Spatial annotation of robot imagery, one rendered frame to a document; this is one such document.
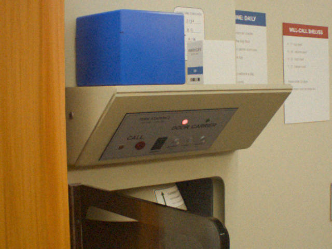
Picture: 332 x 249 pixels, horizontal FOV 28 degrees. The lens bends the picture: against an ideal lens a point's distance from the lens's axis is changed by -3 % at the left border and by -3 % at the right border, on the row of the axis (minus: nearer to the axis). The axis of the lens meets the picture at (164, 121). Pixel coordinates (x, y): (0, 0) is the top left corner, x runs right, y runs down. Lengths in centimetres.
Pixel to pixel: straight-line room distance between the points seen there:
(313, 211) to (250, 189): 29
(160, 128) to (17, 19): 23
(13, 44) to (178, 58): 20
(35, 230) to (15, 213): 5
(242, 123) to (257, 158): 78
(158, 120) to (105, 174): 11
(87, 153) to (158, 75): 13
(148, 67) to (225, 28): 27
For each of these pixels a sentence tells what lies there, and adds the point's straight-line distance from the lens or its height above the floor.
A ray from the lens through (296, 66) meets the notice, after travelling 186.
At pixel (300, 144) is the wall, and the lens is 188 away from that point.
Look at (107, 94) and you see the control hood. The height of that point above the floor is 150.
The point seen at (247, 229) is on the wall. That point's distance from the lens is 175.
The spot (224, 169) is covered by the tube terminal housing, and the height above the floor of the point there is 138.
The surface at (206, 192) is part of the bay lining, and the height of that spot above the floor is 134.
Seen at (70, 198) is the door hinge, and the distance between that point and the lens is 86.
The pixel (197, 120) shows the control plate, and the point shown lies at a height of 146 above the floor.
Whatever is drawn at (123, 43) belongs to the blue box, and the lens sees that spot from 78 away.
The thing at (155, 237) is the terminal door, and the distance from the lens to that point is 69.
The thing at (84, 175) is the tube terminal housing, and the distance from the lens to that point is 88.
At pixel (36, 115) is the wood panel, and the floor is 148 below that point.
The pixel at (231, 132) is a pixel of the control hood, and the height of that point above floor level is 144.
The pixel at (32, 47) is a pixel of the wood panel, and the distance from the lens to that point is 76.
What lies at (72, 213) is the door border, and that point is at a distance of 86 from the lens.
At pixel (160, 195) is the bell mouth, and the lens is 99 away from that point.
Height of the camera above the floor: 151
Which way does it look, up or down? 3 degrees down
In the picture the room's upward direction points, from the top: 1 degrees counter-clockwise
